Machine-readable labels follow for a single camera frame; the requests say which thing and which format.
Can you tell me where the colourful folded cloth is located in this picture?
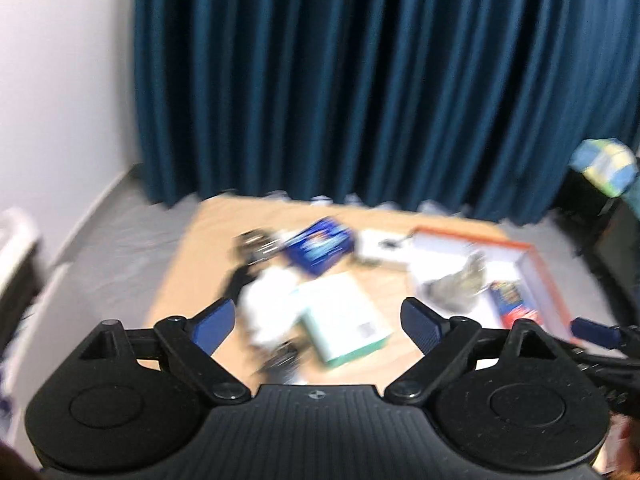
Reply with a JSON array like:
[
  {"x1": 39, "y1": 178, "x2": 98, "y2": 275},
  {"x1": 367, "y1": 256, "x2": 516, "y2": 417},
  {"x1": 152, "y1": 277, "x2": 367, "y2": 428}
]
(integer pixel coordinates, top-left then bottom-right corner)
[{"x1": 570, "y1": 137, "x2": 639, "y2": 197}]

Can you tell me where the person's right hand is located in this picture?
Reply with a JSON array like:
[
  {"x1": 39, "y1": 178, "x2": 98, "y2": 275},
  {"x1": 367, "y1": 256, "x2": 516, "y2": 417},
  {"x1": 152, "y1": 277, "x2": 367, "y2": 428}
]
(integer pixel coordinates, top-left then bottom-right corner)
[{"x1": 607, "y1": 412, "x2": 640, "y2": 480}]

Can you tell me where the small black object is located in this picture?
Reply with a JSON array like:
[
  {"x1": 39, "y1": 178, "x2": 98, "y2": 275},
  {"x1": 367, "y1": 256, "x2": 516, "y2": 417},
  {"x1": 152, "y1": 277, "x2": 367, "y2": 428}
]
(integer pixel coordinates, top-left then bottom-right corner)
[{"x1": 259, "y1": 341, "x2": 307, "y2": 382}]

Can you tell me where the black chair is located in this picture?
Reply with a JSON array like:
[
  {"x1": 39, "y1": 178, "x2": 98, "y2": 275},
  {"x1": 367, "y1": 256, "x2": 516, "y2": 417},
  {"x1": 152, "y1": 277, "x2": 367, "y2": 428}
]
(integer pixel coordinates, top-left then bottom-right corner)
[{"x1": 554, "y1": 169, "x2": 640, "y2": 313}]

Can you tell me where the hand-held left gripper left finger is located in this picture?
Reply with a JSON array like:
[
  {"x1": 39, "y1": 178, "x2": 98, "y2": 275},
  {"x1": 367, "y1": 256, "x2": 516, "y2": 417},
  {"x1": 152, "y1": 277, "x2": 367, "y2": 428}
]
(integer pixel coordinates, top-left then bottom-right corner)
[{"x1": 80, "y1": 298, "x2": 252, "y2": 404}]

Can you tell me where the crumpled silver wrapper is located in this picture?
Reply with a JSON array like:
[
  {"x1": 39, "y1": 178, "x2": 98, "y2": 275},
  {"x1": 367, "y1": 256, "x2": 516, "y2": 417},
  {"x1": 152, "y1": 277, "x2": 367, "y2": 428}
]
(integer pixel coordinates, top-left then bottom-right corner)
[{"x1": 421, "y1": 252, "x2": 489, "y2": 312}]

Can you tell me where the black cable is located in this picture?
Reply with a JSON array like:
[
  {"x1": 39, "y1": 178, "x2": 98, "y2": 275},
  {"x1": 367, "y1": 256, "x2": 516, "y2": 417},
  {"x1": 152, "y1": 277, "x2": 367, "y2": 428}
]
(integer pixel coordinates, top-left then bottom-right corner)
[{"x1": 219, "y1": 229, "x2": 282, "y2": 307}]

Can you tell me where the white and green box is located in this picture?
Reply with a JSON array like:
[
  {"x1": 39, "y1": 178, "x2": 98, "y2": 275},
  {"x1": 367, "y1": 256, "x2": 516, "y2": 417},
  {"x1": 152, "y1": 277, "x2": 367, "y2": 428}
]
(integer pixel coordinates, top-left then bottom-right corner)
[{"x1": 295, "y1": 273, "x2": 394, "y2": 369}]

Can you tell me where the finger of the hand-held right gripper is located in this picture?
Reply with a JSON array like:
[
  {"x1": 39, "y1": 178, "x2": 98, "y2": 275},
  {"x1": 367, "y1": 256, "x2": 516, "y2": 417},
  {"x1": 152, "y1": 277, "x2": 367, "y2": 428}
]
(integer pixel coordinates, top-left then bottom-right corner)
[{"x1": 571, "y1": 317, "x2": 640, "y2": 357}]

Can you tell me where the orange-edged white box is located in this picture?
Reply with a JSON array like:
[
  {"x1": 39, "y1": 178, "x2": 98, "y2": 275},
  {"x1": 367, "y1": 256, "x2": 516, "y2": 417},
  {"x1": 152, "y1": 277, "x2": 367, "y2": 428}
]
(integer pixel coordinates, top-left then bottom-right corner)
[{"x1": 407, "y1": 226, "x2": 576, "y2": 347}]

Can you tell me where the white square power adapter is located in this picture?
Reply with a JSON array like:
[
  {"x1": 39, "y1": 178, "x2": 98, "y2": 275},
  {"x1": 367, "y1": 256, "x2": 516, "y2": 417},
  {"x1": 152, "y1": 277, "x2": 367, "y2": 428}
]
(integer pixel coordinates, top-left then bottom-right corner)
[{"x1": 239, "y1": 265, "x2": 312, "y2": 347}]

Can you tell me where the white charger with cable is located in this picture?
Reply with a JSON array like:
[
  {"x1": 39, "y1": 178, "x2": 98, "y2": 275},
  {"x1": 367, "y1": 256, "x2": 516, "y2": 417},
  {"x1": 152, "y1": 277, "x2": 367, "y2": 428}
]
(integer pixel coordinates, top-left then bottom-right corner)
[{"x1": 357, "y1": 229, "x2": 417, "y2": 267}]

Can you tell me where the red card pack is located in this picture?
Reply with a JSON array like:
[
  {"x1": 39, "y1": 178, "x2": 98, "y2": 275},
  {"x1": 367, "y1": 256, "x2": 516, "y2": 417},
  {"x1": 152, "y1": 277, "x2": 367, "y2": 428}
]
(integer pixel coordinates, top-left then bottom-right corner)
[{"x1": 501, "y1": 307, "x2": 544, "y2": 329}]

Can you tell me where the white curtain lining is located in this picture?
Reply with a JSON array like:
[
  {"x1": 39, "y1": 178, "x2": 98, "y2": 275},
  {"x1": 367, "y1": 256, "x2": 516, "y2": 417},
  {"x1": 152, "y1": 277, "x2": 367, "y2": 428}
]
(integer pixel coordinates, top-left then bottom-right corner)
[{"x1": 265, "y1": 191, "x2": 451, "y2": 214}]

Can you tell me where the blue printed tin box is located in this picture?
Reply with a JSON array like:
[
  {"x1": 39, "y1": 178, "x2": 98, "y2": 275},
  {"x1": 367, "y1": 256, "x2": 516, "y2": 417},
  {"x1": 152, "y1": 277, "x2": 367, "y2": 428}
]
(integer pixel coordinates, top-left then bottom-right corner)
[{"x1": 284, "y1": 216, "x2": 357, "y2": 277}]

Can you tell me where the blue colourful card pack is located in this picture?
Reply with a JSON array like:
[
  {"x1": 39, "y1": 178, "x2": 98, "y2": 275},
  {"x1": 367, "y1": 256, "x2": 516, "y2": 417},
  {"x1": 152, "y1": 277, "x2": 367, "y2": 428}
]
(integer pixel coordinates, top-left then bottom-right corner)
[{"x1": 487, "y1": 280, "x2": 527, "y2": 312}]

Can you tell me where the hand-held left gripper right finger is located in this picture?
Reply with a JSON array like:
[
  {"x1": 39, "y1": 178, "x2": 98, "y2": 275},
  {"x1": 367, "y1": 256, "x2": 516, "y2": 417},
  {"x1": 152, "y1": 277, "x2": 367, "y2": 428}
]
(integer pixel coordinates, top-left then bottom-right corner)
[{"x1": 384, "y1": 297, "x2": 566, "y2": 404}]

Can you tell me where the dark blue curtain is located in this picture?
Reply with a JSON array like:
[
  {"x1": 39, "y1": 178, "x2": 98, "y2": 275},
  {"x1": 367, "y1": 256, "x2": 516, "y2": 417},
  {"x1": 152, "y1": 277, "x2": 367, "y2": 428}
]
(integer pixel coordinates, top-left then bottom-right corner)
[{"x1": 132, "y1": 0, "x2": 640, "y2": 224}]

